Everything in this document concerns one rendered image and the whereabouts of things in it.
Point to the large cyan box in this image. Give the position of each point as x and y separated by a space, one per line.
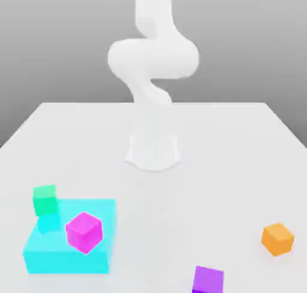
72 259

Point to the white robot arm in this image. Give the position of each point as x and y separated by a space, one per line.
153 58

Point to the small cyan cube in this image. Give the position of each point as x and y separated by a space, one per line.
49 223

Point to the small purple cube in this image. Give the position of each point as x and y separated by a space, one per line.
208 279

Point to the small green cube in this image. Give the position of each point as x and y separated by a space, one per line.
45 202

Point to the small orange cube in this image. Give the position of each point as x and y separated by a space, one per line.
277 239

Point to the small magenta cube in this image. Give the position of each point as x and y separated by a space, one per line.
84 233

